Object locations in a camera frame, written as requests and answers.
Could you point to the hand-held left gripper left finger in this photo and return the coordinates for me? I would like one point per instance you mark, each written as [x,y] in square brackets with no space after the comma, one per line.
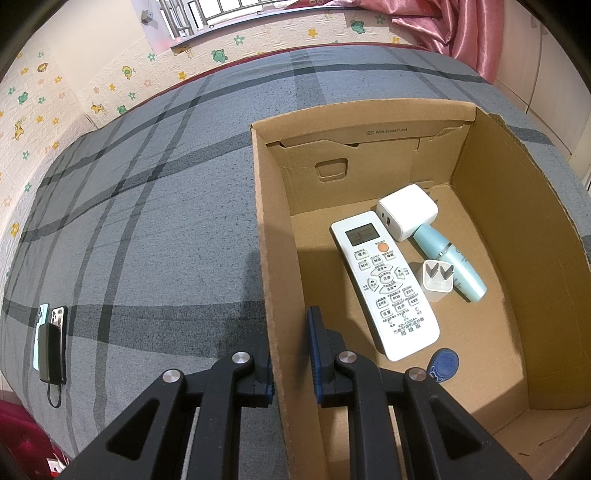
[221,415]

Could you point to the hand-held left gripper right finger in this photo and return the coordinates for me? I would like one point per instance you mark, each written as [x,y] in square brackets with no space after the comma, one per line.
[314,350]

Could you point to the white remote control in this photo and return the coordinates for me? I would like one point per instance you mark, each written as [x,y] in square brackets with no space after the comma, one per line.
[383,286]

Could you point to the blue key fob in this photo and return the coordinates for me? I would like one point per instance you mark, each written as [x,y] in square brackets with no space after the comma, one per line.
[445,364]

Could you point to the small white charger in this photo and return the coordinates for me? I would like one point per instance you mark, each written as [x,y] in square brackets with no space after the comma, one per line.
[436,284]

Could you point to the large white charger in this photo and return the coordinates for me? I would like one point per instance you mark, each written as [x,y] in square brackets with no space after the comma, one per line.
[408,210]

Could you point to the teal bottle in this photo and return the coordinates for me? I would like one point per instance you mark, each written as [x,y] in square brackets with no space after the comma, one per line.
[466,272]

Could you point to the cardboard box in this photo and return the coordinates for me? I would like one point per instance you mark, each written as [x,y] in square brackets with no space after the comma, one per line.
[508,254]

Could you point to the black power bank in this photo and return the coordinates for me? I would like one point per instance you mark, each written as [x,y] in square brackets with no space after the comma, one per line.
[53,353]

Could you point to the black-cased phone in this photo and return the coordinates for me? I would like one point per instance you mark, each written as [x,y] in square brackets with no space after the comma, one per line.
[60,316]

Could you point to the red cloth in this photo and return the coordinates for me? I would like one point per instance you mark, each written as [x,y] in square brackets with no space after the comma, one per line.
[23,438]

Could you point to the teal phone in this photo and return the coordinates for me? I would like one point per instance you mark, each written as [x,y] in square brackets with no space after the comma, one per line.
[39,332]

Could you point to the pink curtain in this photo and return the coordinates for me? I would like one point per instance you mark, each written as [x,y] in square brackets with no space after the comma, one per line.
[438,27]

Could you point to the metal window railing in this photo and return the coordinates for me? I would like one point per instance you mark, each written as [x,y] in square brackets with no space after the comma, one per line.
[198,11]

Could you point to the beige wardrobe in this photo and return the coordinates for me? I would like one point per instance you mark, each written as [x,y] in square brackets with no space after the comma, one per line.
[549,69]

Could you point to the grey wall fixture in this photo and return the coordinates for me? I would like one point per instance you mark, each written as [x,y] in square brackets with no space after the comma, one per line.
[146,15]

